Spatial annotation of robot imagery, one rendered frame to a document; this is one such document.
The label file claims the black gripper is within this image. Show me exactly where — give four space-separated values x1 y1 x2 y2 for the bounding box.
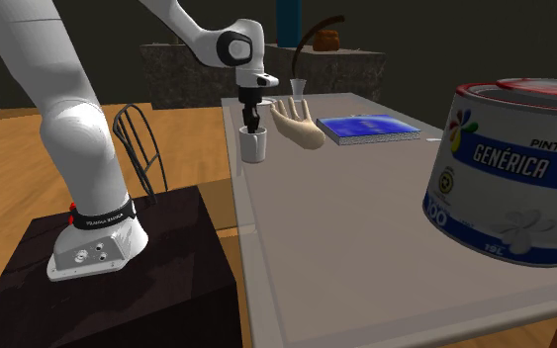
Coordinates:
237 87 264 134

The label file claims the white mug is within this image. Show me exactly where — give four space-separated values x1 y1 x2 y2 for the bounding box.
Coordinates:
237 126 269 164

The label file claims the beige hand model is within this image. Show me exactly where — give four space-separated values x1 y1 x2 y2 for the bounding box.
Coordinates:
269 97 327 151

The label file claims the dark stone counter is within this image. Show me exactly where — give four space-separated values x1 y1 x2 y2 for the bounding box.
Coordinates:
139 29 389 111

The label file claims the dark curved stem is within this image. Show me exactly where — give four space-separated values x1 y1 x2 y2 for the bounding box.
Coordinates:
290 14 346 81

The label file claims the blue book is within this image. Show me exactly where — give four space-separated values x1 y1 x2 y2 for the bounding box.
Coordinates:
316 113 422 146

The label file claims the grey table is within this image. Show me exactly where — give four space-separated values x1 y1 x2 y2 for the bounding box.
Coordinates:
220 91 557 348

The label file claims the dark robot stand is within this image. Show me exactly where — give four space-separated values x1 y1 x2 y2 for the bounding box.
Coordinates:
0 185 243 348

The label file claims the white and blue paint can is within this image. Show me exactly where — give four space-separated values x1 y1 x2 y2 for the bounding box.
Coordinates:
420 77 557 268

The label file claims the black wire chair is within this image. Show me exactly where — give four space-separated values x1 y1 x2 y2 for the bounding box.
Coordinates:
112 102 170 200

